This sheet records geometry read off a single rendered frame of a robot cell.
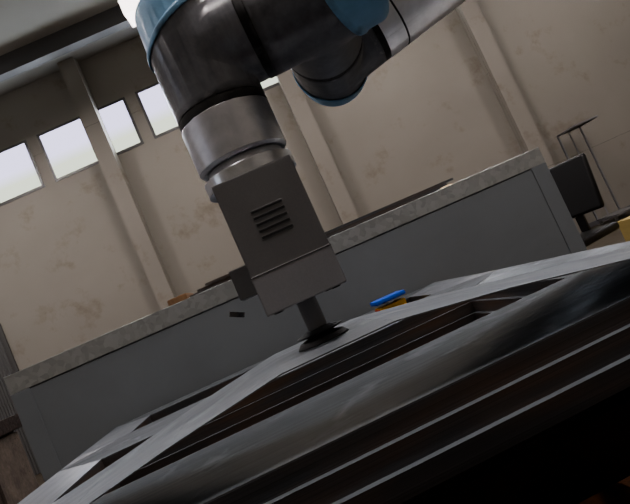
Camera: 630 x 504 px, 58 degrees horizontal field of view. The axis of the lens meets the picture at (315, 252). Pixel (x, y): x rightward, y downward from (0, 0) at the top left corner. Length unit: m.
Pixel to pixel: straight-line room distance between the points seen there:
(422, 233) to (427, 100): 9.66
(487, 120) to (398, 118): 1.62
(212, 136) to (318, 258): 0.12
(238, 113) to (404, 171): 10.12
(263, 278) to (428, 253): 0.94
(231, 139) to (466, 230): 0.99
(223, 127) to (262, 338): 0.87
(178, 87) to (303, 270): 0.17
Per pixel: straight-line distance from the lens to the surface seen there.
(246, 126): 0.44
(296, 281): 0.41
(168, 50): 0.47
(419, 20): 0.60
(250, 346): 1.26
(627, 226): 5.38
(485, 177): 1.40
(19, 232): 11.63
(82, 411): 1.33
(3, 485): 4.48
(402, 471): 0.37
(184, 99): 0.46
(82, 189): 11.24
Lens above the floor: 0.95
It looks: 4 degrees up
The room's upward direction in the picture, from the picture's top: 24 degrees counter-clockwise
